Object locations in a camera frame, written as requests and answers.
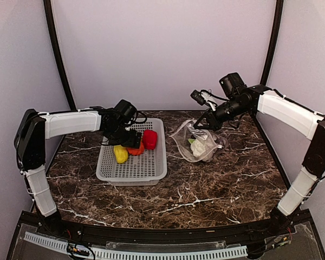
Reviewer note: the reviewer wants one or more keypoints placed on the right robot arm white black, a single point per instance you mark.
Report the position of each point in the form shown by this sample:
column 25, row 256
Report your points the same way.
column 241, row 99

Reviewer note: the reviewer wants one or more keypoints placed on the black curved front rail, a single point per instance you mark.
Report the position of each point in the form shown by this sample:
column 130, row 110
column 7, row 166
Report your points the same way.
column 251, row 233

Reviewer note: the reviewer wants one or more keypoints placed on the dark red grape bunch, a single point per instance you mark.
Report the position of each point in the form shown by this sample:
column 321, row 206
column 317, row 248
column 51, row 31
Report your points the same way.
column 214, row 155

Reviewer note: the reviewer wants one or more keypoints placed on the yellow bell pepper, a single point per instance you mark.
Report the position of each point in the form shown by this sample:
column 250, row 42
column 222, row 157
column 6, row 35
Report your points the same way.
column 121, row 154

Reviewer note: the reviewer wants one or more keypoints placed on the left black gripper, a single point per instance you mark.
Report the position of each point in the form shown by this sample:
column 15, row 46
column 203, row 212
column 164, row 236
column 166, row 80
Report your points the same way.
column 133, row 142

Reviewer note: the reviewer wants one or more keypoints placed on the white slotted cable duct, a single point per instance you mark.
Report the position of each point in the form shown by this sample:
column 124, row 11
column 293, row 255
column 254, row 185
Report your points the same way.
column 116, row 250

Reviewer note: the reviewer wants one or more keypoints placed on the left black frame post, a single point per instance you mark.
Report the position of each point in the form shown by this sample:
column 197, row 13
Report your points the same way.
column 48, row 10

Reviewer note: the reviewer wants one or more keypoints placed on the white green cauliflower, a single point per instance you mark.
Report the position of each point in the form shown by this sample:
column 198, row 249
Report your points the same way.
column 199, row 148

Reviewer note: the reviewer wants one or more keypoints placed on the orange bell pepper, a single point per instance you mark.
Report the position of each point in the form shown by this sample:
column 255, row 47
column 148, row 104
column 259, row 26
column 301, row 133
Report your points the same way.
column 136, row 151

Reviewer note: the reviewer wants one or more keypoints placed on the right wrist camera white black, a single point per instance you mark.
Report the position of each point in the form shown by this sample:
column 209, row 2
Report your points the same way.
column 205, row 97

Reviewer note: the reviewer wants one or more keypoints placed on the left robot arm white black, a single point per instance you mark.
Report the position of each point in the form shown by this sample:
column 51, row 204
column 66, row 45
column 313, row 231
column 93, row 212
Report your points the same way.
column 37, row 127

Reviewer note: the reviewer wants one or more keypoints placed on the red bell pepper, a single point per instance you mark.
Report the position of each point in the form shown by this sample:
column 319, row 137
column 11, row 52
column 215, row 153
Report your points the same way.
column 150, row 139

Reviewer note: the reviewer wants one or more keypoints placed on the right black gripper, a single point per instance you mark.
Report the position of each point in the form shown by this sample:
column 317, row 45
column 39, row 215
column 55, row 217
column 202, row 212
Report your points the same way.
column 215, row 123

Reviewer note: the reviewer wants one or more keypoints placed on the clear zip top bag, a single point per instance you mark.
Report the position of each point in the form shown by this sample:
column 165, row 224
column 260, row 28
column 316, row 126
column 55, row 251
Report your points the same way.
column 187, row 131

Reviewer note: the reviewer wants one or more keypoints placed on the white plastic perforated basket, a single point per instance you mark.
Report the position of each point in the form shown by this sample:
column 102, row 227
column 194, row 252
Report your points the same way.
column 139, row 170

